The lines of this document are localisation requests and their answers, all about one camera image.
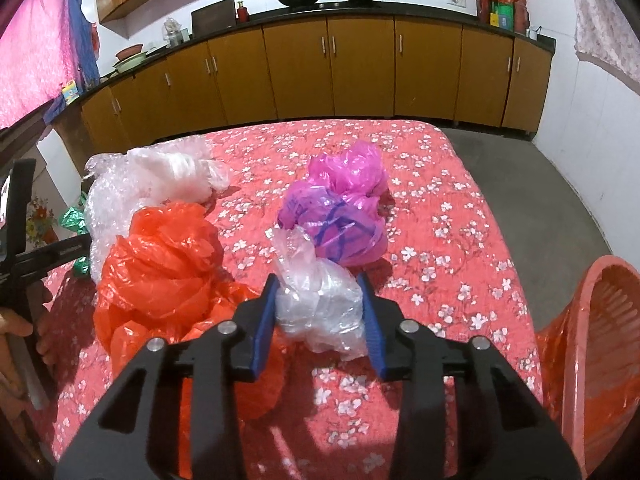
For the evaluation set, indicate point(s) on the large orange plastic bag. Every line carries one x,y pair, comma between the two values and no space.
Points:
166,279

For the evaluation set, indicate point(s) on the pink hanging cloth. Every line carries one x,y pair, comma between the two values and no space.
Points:
47,45

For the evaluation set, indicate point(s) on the red floral tablecloth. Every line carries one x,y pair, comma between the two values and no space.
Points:
446,265

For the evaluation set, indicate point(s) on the white cabinet with flower sticker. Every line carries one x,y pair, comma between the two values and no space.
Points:
55,188

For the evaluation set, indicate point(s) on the green plastic bag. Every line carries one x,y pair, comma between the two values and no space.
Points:
73,220

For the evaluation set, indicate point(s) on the brown lower kitchen cabinets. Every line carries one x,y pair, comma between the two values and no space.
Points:
392,60

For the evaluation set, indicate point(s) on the red bottle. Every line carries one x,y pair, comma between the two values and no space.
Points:
242,13

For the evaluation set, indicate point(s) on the white clear plastic bag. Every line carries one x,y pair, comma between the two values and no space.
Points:
318,303

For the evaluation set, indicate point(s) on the red bag with groceries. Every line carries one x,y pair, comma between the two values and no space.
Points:
504,14

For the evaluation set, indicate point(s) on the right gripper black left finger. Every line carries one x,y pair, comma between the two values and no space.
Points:
133,432

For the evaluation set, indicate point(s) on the pink floral hanging sheet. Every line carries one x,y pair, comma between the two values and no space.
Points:
604,38

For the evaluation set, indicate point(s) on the person's left hand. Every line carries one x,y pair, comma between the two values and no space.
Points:
25,334

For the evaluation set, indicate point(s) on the purple pink plastic bag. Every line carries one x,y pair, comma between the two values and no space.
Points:
338,205

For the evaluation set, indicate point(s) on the clear bubble wrap sheet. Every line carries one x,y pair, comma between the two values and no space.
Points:
183,170

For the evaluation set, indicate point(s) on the stacked basins on counter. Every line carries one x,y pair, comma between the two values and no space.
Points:
129,58

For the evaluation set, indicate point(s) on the dark cutting board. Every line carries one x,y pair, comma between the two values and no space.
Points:
215,17

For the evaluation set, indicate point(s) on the red plastic basket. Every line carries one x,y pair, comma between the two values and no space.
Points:
589,356

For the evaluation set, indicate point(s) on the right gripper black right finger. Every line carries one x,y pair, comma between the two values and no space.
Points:
467,390

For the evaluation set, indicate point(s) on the glass jar on counter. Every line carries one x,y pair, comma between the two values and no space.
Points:
174,33

